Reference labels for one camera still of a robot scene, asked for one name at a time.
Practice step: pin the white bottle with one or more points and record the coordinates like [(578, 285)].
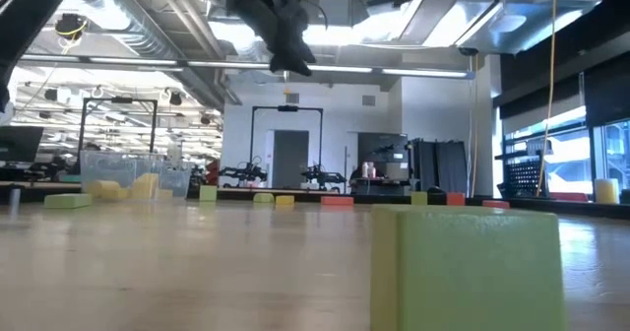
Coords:
[(365, 169)]

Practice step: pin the silver box ventilation duct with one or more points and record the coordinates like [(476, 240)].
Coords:
[(517, 20)]

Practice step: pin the clear plastic bin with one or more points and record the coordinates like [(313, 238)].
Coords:
[(106, 168)]

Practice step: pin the grey upright post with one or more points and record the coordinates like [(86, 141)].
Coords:
[(15, 200)]

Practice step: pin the green long block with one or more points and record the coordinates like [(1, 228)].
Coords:
[(68, 201)]

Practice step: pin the green rectangular block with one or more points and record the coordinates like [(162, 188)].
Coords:
[(419, 198)]

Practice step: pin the black background robot arm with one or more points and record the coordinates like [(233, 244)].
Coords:
[(246, 172), (320, 176)]

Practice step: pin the yellow cylinder block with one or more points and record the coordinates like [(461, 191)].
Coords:
[(101, 189)]

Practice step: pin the yellow long block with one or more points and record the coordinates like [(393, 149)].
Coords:
[(285, 200)]

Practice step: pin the red rectangular block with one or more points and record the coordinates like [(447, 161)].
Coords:
[(456, 199)]

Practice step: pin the black pegboard rack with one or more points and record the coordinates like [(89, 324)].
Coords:
[(524, 178)]

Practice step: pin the yellow plank block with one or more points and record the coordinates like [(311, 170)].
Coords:
[(166, 193)]

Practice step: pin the yellow arch block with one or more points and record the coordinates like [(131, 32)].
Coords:
[(145, 185)]

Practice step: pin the grey ceiling box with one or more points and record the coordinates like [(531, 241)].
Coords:
[(334, 7)]

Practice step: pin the green cube block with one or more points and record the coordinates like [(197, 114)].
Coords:
[(467, 272), (208, 193)]

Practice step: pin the green half-cylinder block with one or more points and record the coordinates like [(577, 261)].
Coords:
[(263, 198)]

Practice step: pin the grey door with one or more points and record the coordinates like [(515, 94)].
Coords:
[(290, 153)]

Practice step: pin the black cabinet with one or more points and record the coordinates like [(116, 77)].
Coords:
[(389, 146)]

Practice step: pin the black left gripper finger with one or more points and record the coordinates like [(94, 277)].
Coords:
[(301, 50), (280, 50)]

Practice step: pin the black aluminium table frame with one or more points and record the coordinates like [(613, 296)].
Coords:
[(566, 207)]

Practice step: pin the black camera gantry frame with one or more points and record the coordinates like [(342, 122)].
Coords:
[(288, 108), (120, 100)]

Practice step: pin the yellow foam roll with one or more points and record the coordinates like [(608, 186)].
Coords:
[(606, 191)]

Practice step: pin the black computer monitor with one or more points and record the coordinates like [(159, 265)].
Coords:
[(19, 144)]

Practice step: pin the pink bottle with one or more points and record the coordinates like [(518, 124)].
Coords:
[(372, 172)]

